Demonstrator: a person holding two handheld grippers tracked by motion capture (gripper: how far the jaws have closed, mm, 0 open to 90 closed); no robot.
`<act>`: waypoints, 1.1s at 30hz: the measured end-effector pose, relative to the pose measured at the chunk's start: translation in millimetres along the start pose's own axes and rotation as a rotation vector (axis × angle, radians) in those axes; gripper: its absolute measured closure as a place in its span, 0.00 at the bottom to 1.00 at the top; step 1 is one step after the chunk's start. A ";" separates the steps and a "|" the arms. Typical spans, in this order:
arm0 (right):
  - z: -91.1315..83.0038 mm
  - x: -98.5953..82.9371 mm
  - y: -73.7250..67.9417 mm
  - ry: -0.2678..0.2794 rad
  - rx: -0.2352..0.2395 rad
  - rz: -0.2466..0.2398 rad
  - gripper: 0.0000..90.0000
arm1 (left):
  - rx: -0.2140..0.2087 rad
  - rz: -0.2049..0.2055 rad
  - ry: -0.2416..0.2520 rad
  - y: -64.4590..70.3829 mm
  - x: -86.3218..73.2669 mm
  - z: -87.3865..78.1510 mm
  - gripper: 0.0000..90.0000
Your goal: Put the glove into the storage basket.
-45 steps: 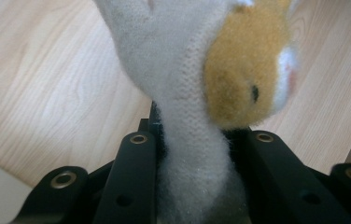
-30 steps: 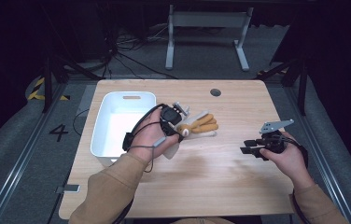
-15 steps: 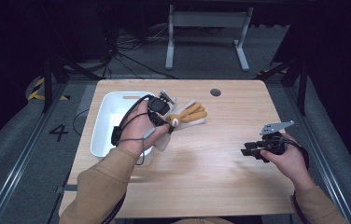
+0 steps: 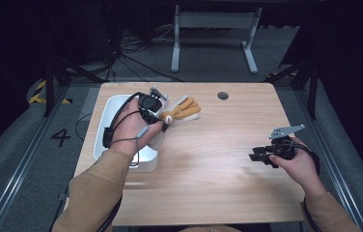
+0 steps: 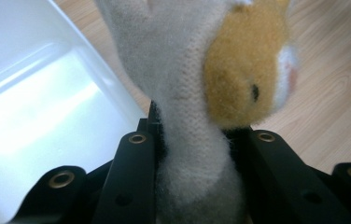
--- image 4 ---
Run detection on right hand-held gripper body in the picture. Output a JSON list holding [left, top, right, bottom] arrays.
[[265, 124, 306, 162]]

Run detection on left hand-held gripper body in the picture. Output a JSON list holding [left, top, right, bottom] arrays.
[[136, 85, 170, 126]]

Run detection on person's left hand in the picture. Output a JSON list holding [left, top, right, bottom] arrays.
[[109, 98, 165, 158]]

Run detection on person's right hand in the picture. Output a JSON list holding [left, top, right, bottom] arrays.
[[268, 137, 321, 198]]

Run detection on white tray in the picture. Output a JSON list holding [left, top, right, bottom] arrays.
[[93, 94, 160, 173]]

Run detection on black metal stand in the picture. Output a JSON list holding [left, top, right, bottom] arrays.
[[42, 55, 106, 118], [265, 57, 321, 121]]

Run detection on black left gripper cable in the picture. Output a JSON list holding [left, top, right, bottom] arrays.
[[101, 92, 146, 149]]

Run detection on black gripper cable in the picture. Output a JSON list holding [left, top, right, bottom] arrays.
[[101, 92, 146, 149], [293, 141, 321, 232]]

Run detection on grey wrist strap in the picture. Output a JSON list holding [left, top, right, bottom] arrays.
[[109, 125, 151, 167]]

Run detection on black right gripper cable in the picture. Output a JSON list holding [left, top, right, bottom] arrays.
[[293, 141, 321, 232]]

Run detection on black floor cables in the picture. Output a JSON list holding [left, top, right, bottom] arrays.
[[104, 25, 184, 83]]

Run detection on white metal frame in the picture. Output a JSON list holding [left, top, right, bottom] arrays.
[[170, 4, 264, 75]]

